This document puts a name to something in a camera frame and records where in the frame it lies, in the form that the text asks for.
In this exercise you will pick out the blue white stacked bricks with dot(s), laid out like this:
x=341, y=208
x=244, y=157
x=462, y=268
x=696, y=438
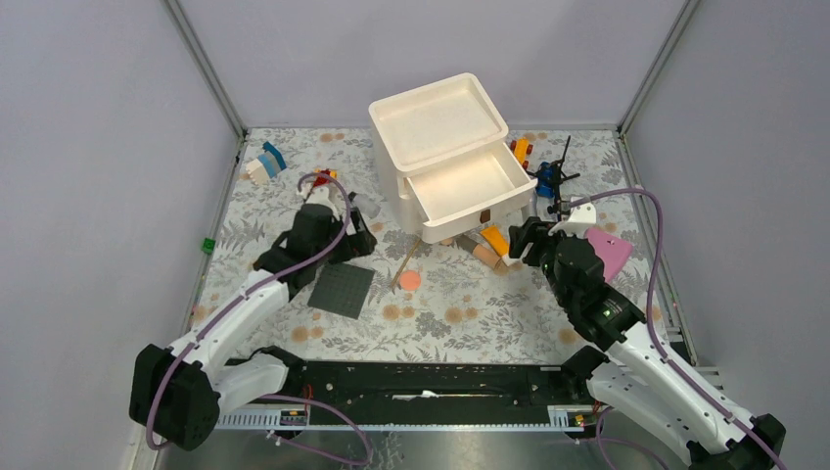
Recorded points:
x=266, y=166

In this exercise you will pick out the pink plastic scoop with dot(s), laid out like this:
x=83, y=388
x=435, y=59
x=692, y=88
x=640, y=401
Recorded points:
x=613, y=251

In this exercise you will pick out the white drawer organizer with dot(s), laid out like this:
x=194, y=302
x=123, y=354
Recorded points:
x=442, y=159

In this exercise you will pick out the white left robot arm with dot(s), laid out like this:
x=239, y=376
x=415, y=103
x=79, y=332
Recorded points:
x=178, y=392

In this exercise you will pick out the gold thin makeup pencil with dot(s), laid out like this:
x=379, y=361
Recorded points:
x=404, y=263

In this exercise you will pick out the orange round makeup puff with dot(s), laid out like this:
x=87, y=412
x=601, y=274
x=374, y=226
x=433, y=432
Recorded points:
x=409, y=280

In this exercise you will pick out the blue toy brick car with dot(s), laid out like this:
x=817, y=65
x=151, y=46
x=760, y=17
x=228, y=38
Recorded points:
x=547, y=180

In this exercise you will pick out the clear bottle black cap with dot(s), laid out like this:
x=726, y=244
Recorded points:
x=365, y=204

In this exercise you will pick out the dark grey brick baseplate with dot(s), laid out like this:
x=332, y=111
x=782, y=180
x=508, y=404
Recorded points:
x=342, y=289

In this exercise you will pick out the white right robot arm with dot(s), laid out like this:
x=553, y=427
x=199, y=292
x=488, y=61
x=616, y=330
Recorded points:
x=634, y=371

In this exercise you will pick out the green small cube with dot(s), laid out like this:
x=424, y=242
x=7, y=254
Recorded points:
x=207, y=246

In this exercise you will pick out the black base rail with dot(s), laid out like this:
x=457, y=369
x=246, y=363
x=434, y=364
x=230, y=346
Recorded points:
x=421, y=395

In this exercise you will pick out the orange white cream tube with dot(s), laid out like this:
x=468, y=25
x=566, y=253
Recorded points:
x=498, y=243

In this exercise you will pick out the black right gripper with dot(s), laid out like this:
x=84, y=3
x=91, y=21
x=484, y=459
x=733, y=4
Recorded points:
x=532, y=230

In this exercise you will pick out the red green white brick toy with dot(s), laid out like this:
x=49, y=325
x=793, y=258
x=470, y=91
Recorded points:
x=325, y=176

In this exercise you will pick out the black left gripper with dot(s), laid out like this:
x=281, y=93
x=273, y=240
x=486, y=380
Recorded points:
x=357, y=244

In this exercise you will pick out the yellow red toy brick car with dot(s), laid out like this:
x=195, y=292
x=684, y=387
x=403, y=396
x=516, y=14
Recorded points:
x=521, y=150

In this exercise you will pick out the beige foundation bottle grey cap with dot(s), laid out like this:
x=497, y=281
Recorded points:
x=484, y=254

